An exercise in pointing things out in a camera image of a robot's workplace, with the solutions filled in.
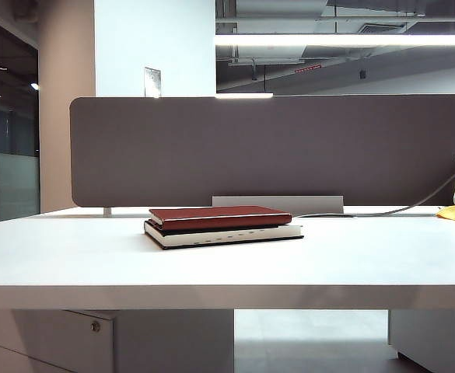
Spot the red hardcover book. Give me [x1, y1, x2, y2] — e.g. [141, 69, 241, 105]
[148, 205, 292, 232]

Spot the black hardcover book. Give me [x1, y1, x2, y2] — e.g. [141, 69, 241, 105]
[144, 219, 305, 251]

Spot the grey fabric desk partition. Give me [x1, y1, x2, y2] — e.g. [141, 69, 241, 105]
[69, 94, 455, 208]

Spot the short ceiling light strip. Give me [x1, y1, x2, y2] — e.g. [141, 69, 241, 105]
[215, 92, 274, 99]

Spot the white drawer cabinet with lock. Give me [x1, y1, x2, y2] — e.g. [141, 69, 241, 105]
[0, 309, 235, 373]

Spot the long ceiling light strip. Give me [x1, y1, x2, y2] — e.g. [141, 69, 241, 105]
[215, 33, 455, 47]

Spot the ceiling air vent grille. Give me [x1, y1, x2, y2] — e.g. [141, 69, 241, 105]
[357, 22, 411, 34]

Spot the plain white cabinet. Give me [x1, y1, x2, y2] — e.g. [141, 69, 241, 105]
[388, 309, 455, 373]

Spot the grey metal cable flap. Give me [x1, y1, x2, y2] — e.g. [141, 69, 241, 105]
[212, 195, 345, 214]

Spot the silver metal wall plate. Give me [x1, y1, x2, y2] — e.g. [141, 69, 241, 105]
[143, 66, 163, 98]

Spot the grey cable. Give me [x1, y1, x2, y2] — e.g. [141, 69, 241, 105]
[296, 170, 455, 218]

